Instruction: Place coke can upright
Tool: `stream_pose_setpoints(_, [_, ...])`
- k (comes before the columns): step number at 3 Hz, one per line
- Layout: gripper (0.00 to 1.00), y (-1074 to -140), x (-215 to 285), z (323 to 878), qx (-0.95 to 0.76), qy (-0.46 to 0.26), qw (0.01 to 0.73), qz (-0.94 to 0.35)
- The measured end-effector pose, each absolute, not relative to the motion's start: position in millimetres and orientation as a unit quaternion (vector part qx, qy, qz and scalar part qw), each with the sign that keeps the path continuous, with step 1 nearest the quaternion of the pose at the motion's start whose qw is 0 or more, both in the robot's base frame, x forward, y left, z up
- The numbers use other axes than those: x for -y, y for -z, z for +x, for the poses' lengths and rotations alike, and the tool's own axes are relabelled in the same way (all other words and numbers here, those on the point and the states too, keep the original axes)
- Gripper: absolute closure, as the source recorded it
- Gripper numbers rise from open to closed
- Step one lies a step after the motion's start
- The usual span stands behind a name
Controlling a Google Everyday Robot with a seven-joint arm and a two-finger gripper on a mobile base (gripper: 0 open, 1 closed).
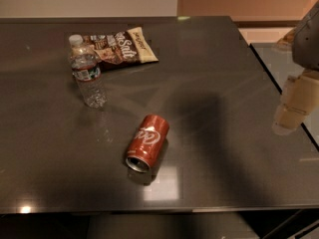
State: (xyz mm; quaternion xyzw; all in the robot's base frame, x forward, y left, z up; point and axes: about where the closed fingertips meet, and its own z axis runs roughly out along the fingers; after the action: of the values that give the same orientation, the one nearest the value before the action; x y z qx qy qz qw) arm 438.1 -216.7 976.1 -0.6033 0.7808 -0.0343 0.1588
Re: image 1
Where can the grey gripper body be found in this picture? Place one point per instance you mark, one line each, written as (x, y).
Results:
(308, 45)

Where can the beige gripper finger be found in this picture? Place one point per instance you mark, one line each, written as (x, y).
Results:
(299, 98)
(285, 43)

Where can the red coke can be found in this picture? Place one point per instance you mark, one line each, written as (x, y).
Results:
(145, 147)

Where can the grey side table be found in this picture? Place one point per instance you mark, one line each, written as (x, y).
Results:
(279, 65)

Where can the brown chip bag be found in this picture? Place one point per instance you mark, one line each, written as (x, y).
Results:
(123, 49)

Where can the clear plastic water bottle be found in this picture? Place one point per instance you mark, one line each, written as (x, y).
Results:
(87, 73)

